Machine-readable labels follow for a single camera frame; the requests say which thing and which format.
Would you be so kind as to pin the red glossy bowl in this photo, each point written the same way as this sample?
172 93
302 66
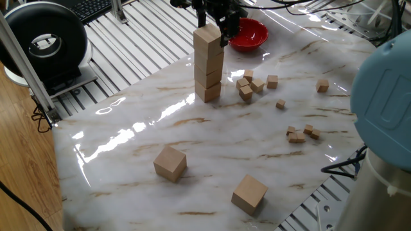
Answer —
252 35

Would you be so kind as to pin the black computer keyboard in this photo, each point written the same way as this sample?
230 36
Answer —
93 8

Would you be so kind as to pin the black round background object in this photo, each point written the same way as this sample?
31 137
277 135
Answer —
180 3

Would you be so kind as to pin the medium wooden cube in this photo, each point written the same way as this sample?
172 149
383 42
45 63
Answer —
246 92
242 82
272 81
322 85
248 76
257 86

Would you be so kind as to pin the small wooden cube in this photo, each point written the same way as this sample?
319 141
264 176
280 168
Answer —
308 129
292 138
300 138
280 104
315 133
291 130

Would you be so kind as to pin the large wooden cube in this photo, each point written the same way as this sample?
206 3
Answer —
207 38
169 164
249 195
208 64
207 79
207 93

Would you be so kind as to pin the short aluminium bracket post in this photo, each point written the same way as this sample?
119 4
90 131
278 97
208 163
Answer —
118 11

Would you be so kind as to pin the silver bolted metal plate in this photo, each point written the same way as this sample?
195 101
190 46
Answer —
359 19

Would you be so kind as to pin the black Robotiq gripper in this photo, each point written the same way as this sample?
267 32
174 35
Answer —
224 8

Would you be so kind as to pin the white marble pattern board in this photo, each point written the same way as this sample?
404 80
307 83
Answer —
128 199

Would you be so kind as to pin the slanted aluminium frame post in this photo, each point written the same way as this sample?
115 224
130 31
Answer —
25 64

